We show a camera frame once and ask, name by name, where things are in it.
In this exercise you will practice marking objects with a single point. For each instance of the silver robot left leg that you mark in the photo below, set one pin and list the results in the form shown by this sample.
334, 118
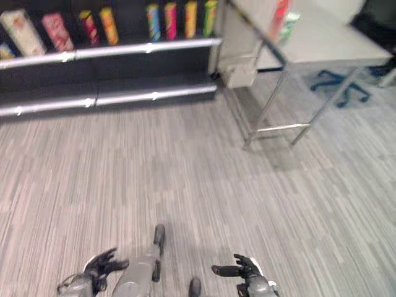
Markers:
140, 269

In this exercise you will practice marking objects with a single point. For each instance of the black store shelf unit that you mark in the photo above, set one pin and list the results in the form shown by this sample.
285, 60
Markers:
105, 74

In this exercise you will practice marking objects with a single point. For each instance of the blue office chair base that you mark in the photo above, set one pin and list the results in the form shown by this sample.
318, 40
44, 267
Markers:
340, 86

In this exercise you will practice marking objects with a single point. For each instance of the orange yellow chip can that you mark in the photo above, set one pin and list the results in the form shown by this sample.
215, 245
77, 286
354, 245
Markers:
109, 26

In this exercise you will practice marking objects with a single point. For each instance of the red yellow chip can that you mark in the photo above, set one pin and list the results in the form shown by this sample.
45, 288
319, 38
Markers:
89, 28

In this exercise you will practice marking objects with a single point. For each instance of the white snack box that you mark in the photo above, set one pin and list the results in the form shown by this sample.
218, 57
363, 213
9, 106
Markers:
21, 32

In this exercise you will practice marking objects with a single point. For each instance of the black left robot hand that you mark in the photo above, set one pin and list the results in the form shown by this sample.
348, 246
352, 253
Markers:
103, 262

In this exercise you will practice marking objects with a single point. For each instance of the pink chip can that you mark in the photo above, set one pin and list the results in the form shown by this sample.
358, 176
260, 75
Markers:
170, 21

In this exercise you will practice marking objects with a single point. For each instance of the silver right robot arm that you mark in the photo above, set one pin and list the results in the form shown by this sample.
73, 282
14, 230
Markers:
257, 286

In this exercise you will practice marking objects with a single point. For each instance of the green white snack bag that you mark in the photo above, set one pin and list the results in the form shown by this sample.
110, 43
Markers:
288, 26

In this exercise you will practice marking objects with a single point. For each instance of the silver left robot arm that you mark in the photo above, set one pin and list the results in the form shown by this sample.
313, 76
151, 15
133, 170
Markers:
74, 286

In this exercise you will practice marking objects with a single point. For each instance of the yellow snack package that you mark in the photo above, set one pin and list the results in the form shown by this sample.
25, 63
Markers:
5, 51

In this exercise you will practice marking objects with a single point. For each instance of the white metal-legged table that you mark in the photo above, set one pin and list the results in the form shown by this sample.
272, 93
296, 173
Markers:
309, 40

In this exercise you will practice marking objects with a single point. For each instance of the green chip can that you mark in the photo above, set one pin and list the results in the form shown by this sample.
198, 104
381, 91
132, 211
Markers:
209, 18

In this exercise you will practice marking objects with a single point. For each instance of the dark robot right foot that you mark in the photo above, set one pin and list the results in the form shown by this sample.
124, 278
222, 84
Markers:
195, 287

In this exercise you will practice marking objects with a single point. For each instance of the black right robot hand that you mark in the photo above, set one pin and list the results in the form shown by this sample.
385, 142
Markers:
238, 268

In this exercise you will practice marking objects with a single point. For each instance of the blue chip can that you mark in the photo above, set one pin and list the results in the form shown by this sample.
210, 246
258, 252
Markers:
153, 22

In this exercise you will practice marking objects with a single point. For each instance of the pink snack box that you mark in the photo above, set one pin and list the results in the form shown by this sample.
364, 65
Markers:
58, 31

